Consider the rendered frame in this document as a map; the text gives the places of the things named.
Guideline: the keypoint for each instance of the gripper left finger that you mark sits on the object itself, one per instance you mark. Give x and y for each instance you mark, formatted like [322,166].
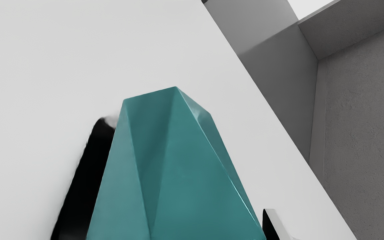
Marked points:
[85,186]

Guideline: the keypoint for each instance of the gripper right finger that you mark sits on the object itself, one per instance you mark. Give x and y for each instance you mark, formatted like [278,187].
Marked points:
[272,226]

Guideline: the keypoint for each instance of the teal faceted mug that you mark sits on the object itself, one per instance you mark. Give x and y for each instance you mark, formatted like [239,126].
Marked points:
[175,173]

